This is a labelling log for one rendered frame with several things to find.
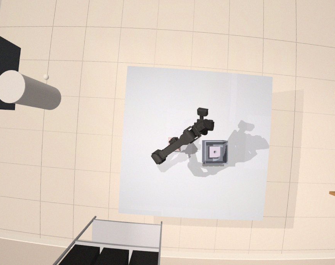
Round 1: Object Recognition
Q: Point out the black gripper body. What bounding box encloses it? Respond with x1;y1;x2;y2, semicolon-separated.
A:
194;107;208;135

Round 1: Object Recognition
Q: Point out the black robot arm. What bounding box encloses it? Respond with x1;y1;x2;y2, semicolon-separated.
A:
151;119;214;165

